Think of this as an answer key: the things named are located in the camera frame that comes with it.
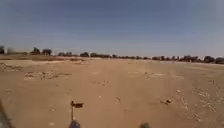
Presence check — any sandy dirt ground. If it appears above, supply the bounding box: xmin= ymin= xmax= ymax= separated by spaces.
xmin=0 ymin=54 xmax=224 ymax=128

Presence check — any robot's own part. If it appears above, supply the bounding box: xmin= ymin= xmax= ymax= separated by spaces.
xmin=68 ymin=119 xmax=81 ymax=128
xmin=139 ymin=122 xmax=151 ymax=128

